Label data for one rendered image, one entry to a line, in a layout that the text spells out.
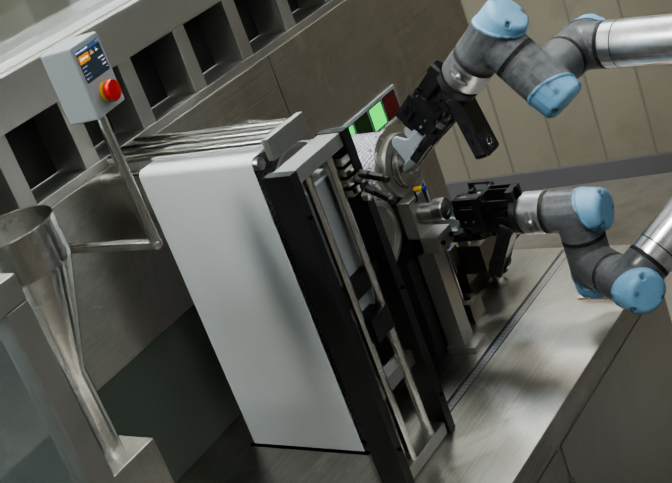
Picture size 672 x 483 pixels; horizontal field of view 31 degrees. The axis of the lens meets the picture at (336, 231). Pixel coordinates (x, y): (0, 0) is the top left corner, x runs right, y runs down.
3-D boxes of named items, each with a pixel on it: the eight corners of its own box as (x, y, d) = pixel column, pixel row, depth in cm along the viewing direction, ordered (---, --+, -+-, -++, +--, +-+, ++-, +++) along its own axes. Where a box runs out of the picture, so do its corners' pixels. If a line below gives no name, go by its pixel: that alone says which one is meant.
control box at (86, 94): (109, 117, 158) (78, 46, 154) (70, 126, 161) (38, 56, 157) (136, 97, 164) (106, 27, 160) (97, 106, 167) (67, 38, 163)
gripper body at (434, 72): (413, 99, 206) (446, 50, 198) (452, 132, 205) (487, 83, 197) (391, 119, 201) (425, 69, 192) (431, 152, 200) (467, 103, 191)
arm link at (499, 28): (520, 39, 180) (477, 1, 182) (483, 89, 188) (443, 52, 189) (543, 22, 186) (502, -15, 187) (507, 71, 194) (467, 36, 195)
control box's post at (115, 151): (156, 246, 169) (98, 114, 162) (148, 246, 170) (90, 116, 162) (163, 240, 170) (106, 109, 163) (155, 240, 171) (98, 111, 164)
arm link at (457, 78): (502, 66, 194) (480, 87, 188) (488, 85, 197) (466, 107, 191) (465, 36, 195) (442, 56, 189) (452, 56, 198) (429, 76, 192)
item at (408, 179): (425, 179, 215) (403, 191, 209) (415, 180, 216) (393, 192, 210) (416, 138, 213) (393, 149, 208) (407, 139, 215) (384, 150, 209)
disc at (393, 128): (394, 224, 210) (365, 148, 204) (392, 224, 211) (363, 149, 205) (432, 181, 221) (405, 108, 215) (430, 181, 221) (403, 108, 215)
